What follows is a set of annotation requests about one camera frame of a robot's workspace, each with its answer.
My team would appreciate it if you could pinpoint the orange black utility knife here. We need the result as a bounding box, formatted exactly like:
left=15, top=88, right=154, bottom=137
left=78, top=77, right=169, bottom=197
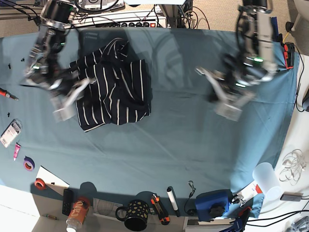
left=151, top=193, right=170, bottom=226

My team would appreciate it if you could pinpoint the white cable bundle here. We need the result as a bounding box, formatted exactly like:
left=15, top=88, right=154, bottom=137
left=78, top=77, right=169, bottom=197
left=279, top=149, right=307, bottom=187

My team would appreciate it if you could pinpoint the blue black clamp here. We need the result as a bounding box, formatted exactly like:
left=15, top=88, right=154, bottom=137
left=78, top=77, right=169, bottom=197
left=271, top=17, right=283, bottom=43

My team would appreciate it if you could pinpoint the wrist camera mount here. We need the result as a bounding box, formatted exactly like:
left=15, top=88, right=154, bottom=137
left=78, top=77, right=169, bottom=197
left=50, top=78, right=96, bottom=122
left=196, top=66, right=255, bottom=121

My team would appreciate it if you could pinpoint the black remote control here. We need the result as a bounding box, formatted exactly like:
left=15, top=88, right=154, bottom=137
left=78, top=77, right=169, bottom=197
left=62, top=188, right=74, bottom=216

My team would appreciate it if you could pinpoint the navy white striped t-shirt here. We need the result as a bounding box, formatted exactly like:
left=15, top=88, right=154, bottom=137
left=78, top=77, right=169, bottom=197
left=69, top=38, right=150, bottom=132

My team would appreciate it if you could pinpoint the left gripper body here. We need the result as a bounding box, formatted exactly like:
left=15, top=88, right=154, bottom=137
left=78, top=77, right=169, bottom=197
left=222, top=71, right=253, bottom=97

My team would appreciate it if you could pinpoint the white black marker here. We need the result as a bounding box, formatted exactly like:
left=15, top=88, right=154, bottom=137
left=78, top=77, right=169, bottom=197
left=167, top=186, right=181, bottom=217

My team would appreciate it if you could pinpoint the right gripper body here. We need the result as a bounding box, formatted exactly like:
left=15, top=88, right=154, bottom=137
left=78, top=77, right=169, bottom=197
left=48, top=72, right=77, bottom=96

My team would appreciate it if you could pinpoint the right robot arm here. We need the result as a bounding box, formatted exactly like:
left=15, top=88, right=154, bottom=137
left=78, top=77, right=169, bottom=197
left=22, top=0, right=75, bottom=96

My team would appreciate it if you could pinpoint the orange handled screwdriver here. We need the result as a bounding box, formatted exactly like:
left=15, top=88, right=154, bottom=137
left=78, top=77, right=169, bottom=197
left=0, top=88, right=19, bottom=101

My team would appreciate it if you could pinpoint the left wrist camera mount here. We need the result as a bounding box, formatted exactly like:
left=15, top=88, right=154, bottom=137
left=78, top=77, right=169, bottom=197
left=196, top=66, right=255, bottom=121

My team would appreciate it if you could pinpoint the white red card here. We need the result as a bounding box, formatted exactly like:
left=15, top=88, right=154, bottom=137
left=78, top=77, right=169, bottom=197
left=237, top=181, right=263, bottom=202

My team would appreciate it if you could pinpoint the orange tape roll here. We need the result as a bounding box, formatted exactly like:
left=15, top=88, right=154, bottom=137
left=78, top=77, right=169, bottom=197
left=34, top=178, right=46, bottom=190

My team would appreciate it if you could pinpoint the white paper sheet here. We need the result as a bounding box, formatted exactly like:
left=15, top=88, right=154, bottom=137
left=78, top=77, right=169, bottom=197
left=36, top=166, right=70, bottom=188

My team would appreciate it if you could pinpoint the white power strip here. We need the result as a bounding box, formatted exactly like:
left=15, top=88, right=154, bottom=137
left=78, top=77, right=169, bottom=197
left=72, top=9, right=168, bottom=28

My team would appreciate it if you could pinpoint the black lanyard with clip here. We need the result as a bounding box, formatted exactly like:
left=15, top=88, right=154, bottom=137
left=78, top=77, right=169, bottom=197
left=184, top=180, right=197, bottom=217

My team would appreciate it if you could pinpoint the orange drink bottle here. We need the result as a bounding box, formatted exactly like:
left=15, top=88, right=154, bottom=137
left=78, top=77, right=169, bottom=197
left=66, top=196, right=90, bottom=232

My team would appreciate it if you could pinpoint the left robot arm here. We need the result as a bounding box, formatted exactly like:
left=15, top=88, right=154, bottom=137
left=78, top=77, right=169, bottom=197
left=209, top=0, right=277, bottom=102

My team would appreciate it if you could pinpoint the blue clamp block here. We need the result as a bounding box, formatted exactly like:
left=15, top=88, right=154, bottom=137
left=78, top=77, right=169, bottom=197
left=195, top=190, right=230, bottom=222

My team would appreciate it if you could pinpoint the clear plastic screw box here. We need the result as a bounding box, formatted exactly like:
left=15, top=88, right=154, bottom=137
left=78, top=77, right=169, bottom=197
left=0, top=119, right=22, bottom=148

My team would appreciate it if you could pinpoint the black mug yellow pattern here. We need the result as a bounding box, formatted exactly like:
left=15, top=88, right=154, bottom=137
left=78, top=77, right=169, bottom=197
left=115, top=200, right=149, bottom=232

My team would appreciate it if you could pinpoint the grey small box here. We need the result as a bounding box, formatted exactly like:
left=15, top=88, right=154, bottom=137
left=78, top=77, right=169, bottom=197
left=280, top=192, right=303, bottom=202

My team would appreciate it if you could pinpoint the translucent plastic cup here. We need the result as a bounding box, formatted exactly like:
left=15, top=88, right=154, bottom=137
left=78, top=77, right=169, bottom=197
left=252, top=162, right=283, bottom=201

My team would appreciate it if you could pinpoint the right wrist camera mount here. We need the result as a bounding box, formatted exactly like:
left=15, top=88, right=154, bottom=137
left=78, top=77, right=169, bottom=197
left=50, top=78, right=96, bottom=122

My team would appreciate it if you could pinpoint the orange black table clamp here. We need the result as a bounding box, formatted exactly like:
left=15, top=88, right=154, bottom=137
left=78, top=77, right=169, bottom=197
left=283, top=42, right=295, bottom=69

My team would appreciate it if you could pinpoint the teal table cloth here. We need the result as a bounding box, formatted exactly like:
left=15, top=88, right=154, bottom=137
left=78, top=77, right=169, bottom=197
left=0, top=28, right=298, bottom=206

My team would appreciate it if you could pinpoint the pink glue tube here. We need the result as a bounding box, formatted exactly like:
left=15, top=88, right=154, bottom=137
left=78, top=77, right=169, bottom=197
left=13, top=143, right=21, bottom=161

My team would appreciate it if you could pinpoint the purple tape roll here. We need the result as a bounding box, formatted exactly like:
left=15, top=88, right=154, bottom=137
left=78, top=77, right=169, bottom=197
left=23, top=156, right=35, bottom=172

